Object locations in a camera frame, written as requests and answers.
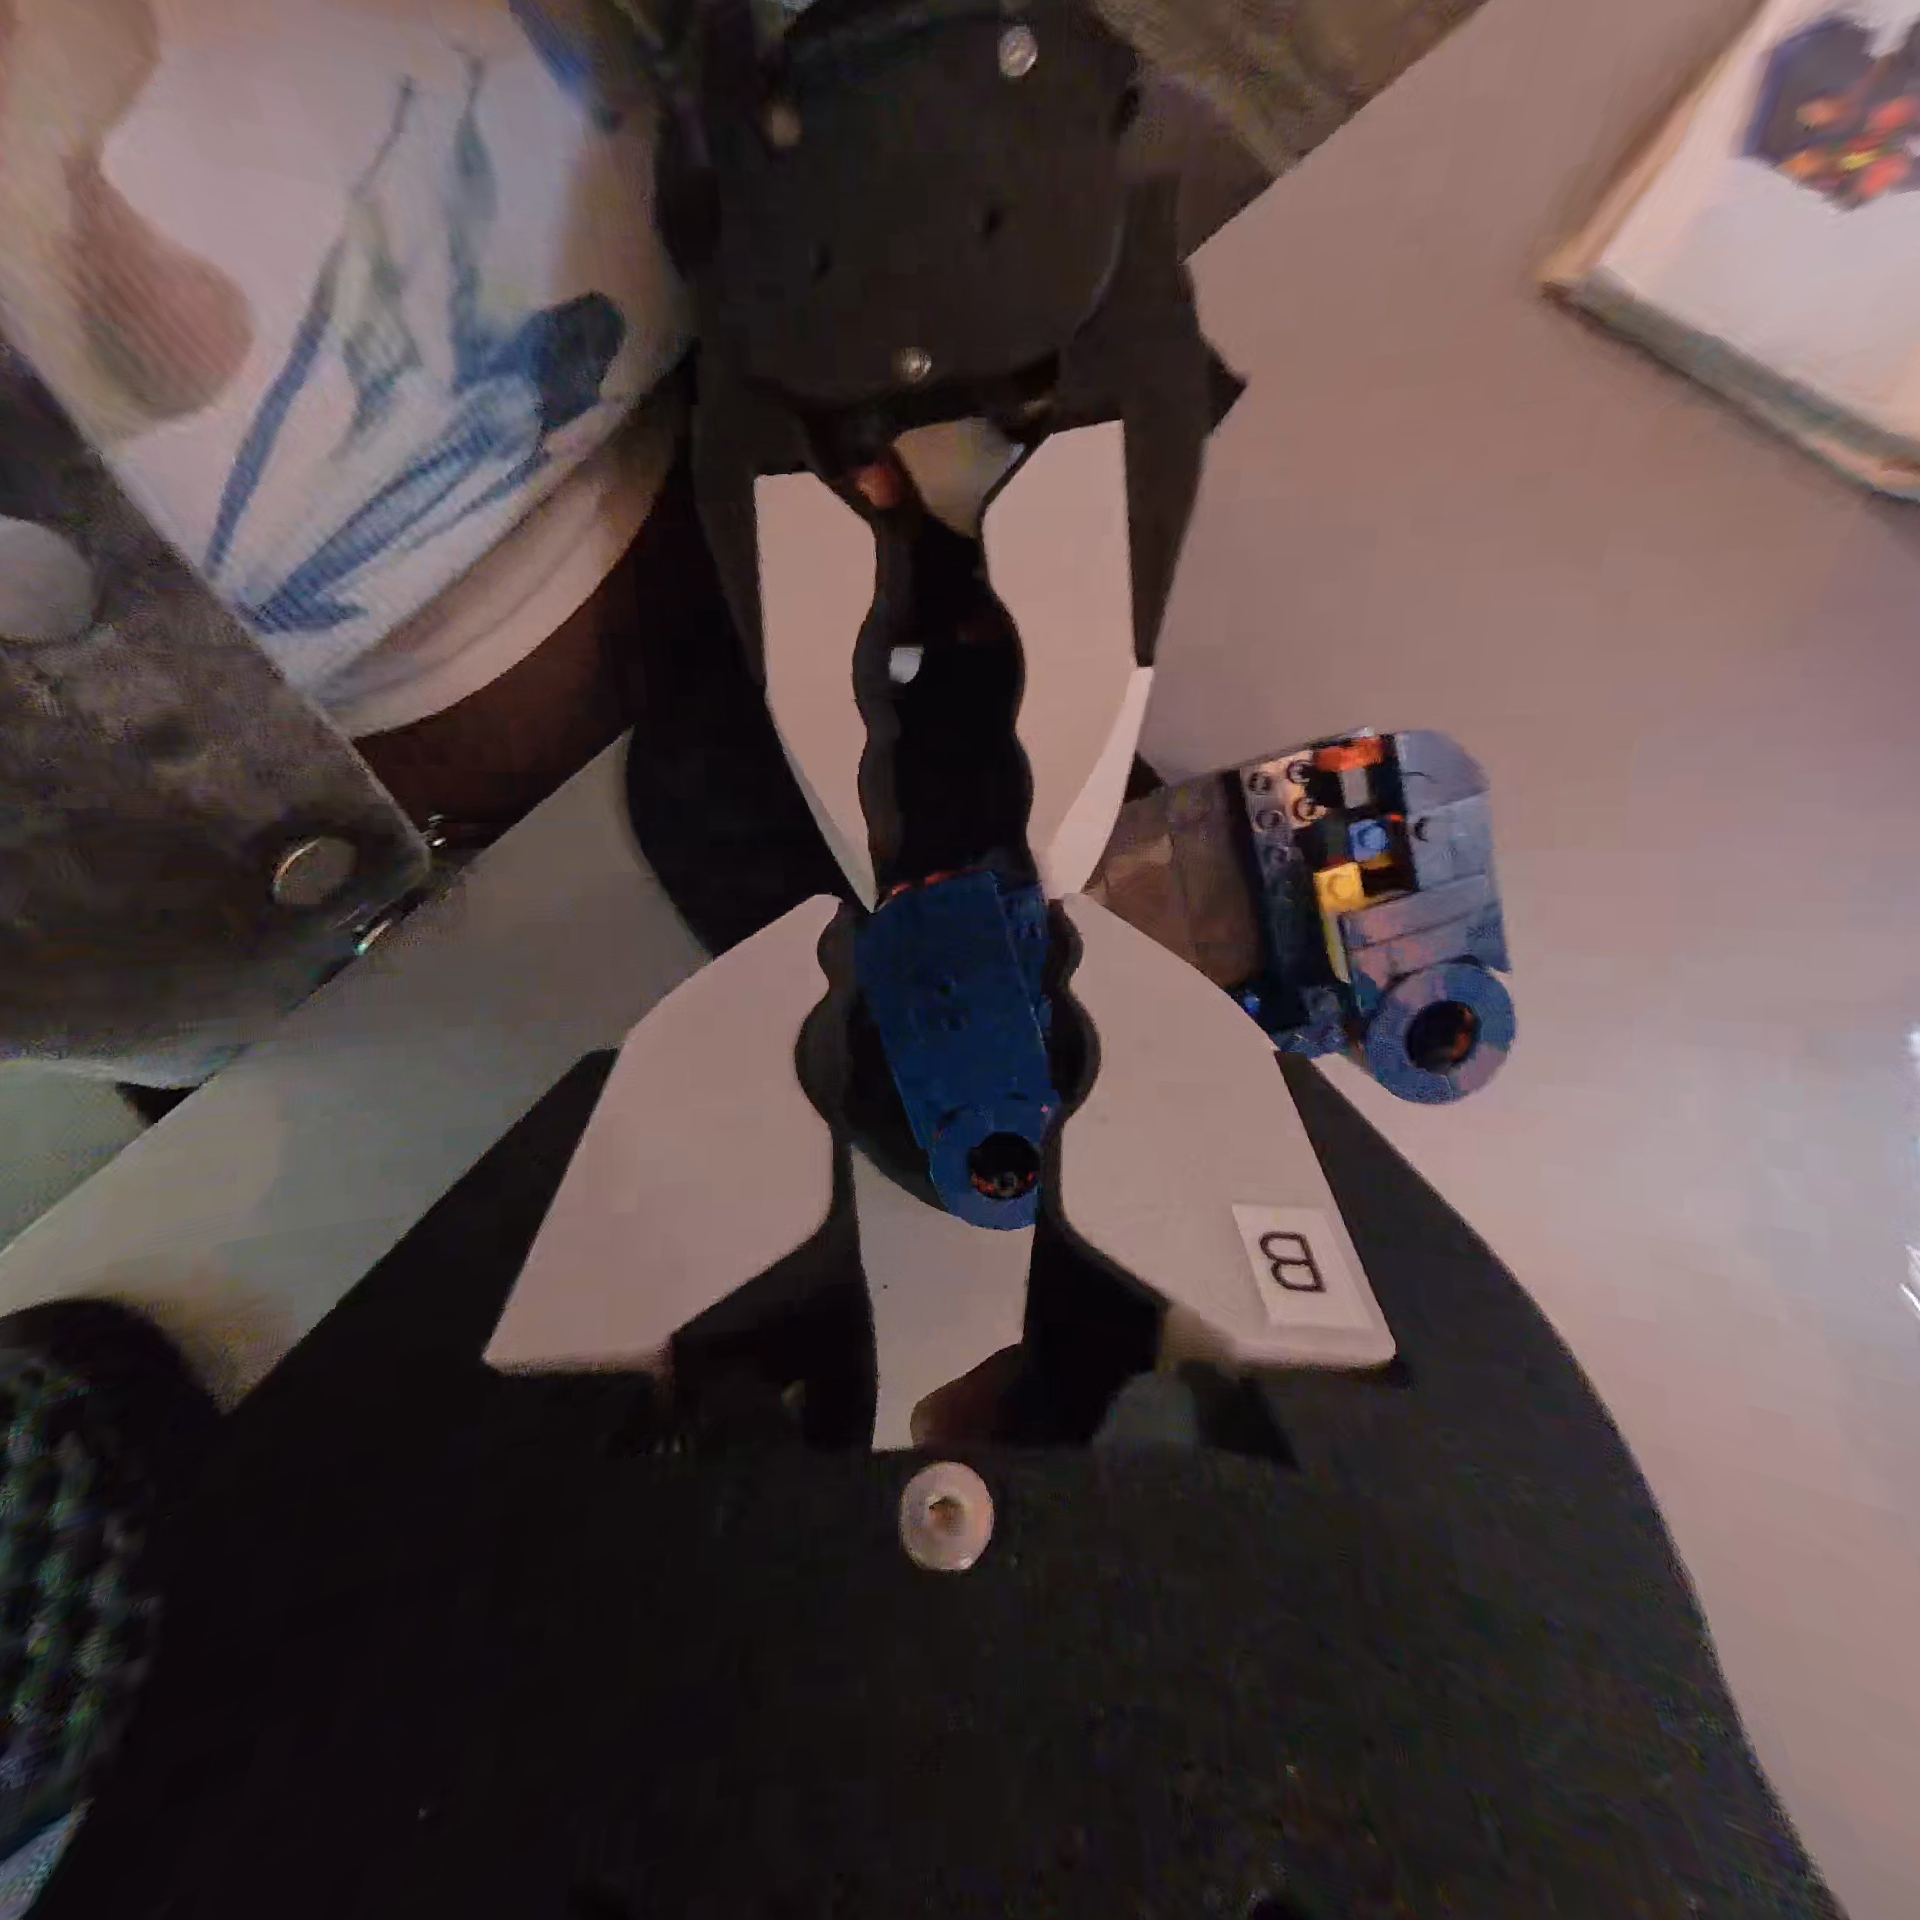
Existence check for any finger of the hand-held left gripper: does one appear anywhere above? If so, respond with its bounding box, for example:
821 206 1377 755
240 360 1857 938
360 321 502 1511
961 421 1161 903
755 472 918 911

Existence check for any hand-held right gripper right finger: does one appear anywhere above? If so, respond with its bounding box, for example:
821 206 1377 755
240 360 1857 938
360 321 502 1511
1027 892 1400 1376

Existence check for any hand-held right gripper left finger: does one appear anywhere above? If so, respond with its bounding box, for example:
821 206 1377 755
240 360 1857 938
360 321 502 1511
483 892 881 1383

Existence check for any blue brick arm with ring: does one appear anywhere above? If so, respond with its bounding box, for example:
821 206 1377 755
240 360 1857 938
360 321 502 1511
853 867 1071 1236

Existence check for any blue brick model with base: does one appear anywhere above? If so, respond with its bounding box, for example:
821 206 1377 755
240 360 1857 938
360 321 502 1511
1087 730 1517 1107

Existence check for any person's grey denim jacket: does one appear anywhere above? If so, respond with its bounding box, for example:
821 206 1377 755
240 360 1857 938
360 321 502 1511
0 345 435 1086

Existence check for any thick white instruction booklet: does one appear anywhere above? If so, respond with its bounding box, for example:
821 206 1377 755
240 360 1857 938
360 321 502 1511
1542 0 1920 500

